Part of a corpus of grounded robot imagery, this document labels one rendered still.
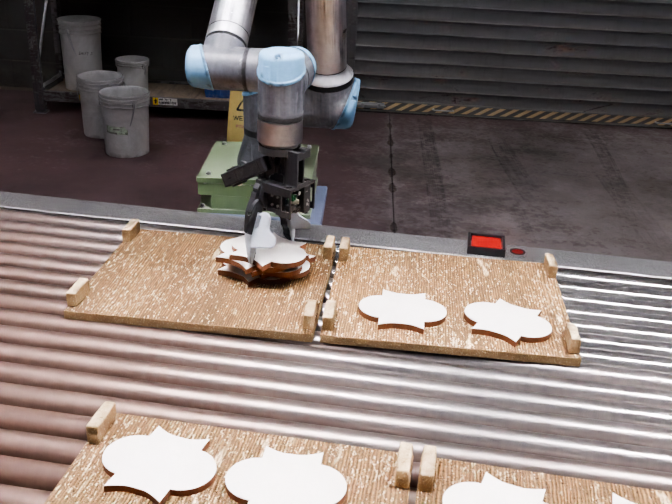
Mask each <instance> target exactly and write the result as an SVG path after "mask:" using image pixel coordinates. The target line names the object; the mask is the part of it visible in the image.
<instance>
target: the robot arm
mask: <svg viewBox="0 0 672 504"><path fill-rule="evenodd" d="M256 5H257V0H215V1H214V5H213V9H212V13H211V17H210V21H209V25H208V29H207V33H206V37H205V41H204V45H202V44H199V45H191V46H190V47H189V49H188V50H187V53H186V58H185V73H186V78H187V81H188V83H189V84H190V85H191V86H192V87H195V88H200V89H207V90H212V91H214V90H229V91H243V92H242V96H243V116H244V137H243V140H242V144H241V147H240V150H239V153H238V157H237V166H232V167H231V168H229V169H227V170H226V171H227V172H225V173H223V174H220V175H221V177H222V180H223V182H224V185H225V187H230V186H232V187H235V186H241V185H243V183H246V182H247V180H248V179H250V178H253V177H255V176H257V177H258V179H256V182H255V184H254V186H253V191H252V192H251V197H250V199H249V202H248V204H247V207H246V211H245V222H244V232H245V245H246V251H247V257H248V262H249V263H250V264H253V262H254V258H255V254H256V248H273V247H274V246H275V244H276V237H275V236H274V235H273V233H272V232H271V231H270V229H269V227H270V222H271V216H270V215H269V214H268V213H266V212H264V213H262V210H264V211H266V210H267V211H270V212H273V213H275V215H278V216H279V217H280V220H281V226H282V227H283V235H284V236H285V237H286V238H287V239H288V240H291V241H294V236H295V229H310V228H311V224H310V222H309V221H308V220H307V219H306V218H304V217H302V216H301V215H300V214H299V213H298V212H302V213H305V212H307V211H309V210H310V208H313V209H314V205H315V180H314V179H310V178H306V177H304V162H305V159H306V158H309V157H310V156H311V149H309V148H305V147H301V142H302V136H303V127H310V128H326V129H332V130H335V129H349V128H350V127H351V126H352V125H353V122H354V118H355V113H356V107H357V102H358V96H359V90H360V79H357V78H356V77H354V74H353V69H352V68H351V67H350V66H349V65H348V64H347V46H346V0H305V9H306V34H307V49H305V48H303V47H300V46H290V47H280V46H277V47H269V48H248V47H247V46H248V41H249V37H250V32H251V27H252V23H253V18H254V14H255V9H256ZM310 188H312V201H310Z"/></svg>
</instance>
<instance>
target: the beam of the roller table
mask: <svg viewBox="0 0 672 504"><path fill-rule="evenodd" d="M0 209H7V210H16V211H26V212H35V213H44V214H54V215H63V216H72V217H81V218H91V219H100V220H109V221H118V222H129V221H130V220H131V219H139V220H140V224H146V225H155V226H165V227H174V228H183V229H193V230H202V231H211V232H220V233H230V234H239V235H245V232H244V222H245V217H239V216H230V215H220V214H211V213H201V212H192V211H182V210H173V209H163V208H154V207H144V206H135V205H125V204H116V203H106V202H97V201H87V200H78V199H68V198H59V197H49V196H40V195H30V194H21V193H11V192H2V191H0ZM269 229H270V231H271V232H272V233H274V232H275V233H276V234H277V235H278V236H280V237H282V238H285V239H287V238H286V237H285V236H284V235H283V227H282V226H281V221H277V220H271V222H270V227H269ZM328 235H332V236H335V245H340V243H341V239H342V237H349V238H350V247H359V248H369V249H381V250H393V251H405V252H417V253H429V254H441V255H453V256H465V257H477V258H489V259H500V260H512V261H524V262H536V263H544V258H545V254H546V253H547V254H552V255H553V256H554V258H555V260H556V262H557V264H558V269H563V270H572V271H582V272H591V273H600V274H610V275H619V276H628V277H637V278H647V279H656V280H665V281H672V262H667V261H658V260H648V259H639V258H629V257H620V256H610V255H601V254H591V253H582V252H572V251H563V250H553V249H544V248H534V247H525V246H515V245H506V244H505V246H506V252H505V258H503V257H494V256H484V255H475V254H467V240H458V239H449V238H439V237H430V236H420V235H411V234H401V233H392V232H382V231H373V230H363V229H354V228H344V227H335V226H325V225H315V224H311V228H310V229H295V236H294V241H304V242H313V243H322V244H324V243H325V241H326V237H327V236H328ZM513 248H518V249H522V250H524V251H525V252H526V253H525V254H524V255H516V254H513V253H511V252H510V249H513Z"/></svg>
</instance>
